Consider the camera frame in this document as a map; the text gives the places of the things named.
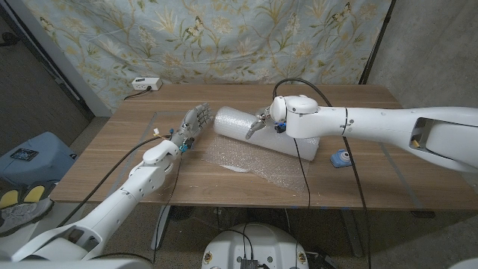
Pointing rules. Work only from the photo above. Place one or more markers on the grey sneaker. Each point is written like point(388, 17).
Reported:
point(22, 216)

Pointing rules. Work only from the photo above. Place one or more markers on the clear bubble wrap roll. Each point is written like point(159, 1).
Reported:
point(235, 121)

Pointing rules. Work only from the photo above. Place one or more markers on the floral printed backdrop cloth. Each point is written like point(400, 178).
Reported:
point(224, 37)

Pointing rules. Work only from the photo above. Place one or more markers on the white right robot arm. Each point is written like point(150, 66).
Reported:
point(373, 123)

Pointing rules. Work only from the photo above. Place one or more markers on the blue toy camera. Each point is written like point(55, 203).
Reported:
point(340, 158)

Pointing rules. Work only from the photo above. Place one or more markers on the white power strip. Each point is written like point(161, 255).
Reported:
point(146, 83)

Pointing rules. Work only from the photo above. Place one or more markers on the white table leg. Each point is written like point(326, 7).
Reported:
point(353, 233)
point(160, 228)

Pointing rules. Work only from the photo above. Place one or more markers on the blue plastic bin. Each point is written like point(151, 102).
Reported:
point(41, 157)

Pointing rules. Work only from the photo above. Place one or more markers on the black backdrop stand pole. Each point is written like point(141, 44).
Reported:
point(377, 41)

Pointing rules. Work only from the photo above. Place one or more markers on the black shoe yellow insole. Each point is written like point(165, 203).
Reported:
point(8, 198)
point(34, 193)

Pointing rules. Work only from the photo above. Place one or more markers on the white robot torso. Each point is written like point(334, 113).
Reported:
point(257, 243)

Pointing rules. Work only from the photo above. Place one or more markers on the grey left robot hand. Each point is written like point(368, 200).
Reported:
point(192, 121)

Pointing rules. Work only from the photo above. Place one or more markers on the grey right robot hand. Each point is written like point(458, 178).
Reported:
point(254, 127)

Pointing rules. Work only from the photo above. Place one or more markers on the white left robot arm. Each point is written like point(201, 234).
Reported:
point(108, 213)

